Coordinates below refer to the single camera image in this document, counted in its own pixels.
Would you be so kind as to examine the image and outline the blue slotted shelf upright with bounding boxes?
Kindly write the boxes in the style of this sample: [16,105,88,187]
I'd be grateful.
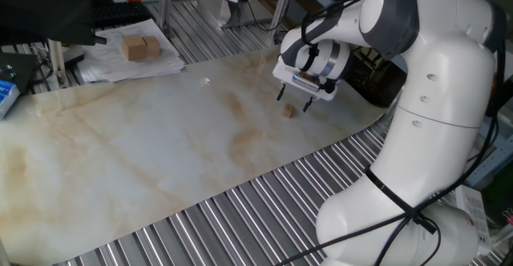
[467,133,513,190]

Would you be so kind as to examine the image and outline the grey wrist camera blue caps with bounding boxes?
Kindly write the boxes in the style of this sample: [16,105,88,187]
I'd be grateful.
[291,70,337,95]

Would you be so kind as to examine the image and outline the black monitor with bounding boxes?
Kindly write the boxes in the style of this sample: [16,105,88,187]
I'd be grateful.
[0,0,108,47]

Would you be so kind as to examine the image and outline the black keyboard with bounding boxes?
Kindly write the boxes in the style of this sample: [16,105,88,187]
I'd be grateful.
[92,1,154,30]

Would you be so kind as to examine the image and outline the white power strip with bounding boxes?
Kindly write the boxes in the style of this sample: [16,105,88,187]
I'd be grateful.
[454,184,493,256]

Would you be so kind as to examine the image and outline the marble pattern table mat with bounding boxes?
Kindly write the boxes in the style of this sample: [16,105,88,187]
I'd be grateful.
[0,44,388,266]

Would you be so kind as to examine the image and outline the short aluminium profile post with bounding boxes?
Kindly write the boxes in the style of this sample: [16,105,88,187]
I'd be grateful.
[46,38,68,90]

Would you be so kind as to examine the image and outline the slanted aluminium profile post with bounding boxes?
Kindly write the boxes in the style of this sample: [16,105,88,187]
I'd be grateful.
[266,0,298,47]

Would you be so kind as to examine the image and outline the black cable strapped along arm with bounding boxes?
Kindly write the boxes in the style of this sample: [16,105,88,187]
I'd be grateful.
[276,0,507,266]

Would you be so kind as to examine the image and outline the stack of white papers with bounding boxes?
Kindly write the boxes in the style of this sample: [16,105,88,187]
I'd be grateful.
[75,18,186,84]

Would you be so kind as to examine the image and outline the large wooden block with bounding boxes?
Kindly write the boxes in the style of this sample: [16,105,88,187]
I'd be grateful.
[121,34,148,62]

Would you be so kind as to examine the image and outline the brown cardboard box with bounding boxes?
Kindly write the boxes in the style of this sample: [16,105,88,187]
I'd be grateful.
[258,0,306,31]

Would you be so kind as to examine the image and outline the medium wooden block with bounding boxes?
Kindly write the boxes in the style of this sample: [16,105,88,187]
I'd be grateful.
[143,35,162,58]

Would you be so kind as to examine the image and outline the blue white tissue pack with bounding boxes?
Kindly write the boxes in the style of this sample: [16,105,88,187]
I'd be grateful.
[0,79,21,120]

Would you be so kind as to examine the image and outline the black electronics rack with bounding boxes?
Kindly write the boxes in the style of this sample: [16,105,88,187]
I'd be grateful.
[344,45,408,109]

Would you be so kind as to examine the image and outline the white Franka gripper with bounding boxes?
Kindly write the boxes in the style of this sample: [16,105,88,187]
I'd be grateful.
[272,55,340,114]

